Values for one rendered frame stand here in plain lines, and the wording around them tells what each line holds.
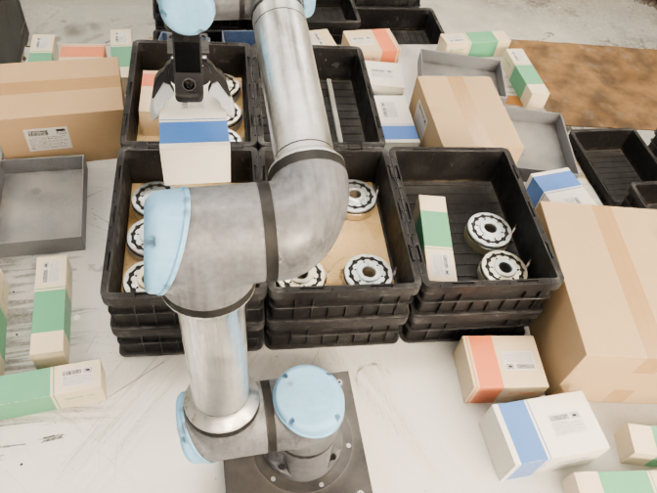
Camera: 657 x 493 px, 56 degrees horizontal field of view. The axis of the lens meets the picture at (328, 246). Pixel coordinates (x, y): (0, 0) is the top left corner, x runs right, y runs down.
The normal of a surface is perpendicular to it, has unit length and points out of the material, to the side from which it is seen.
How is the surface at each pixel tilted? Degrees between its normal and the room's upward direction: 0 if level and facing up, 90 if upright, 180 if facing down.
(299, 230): 41
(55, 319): 0
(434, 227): 0
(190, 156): 90
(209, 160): 90
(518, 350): 0
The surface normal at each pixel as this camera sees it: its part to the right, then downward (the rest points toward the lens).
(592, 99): 0.05, -0.61
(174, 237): 0.13, -0.10
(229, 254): 0.21, 0.35
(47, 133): 0.27, 0.77
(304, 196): 0.27, -0.51
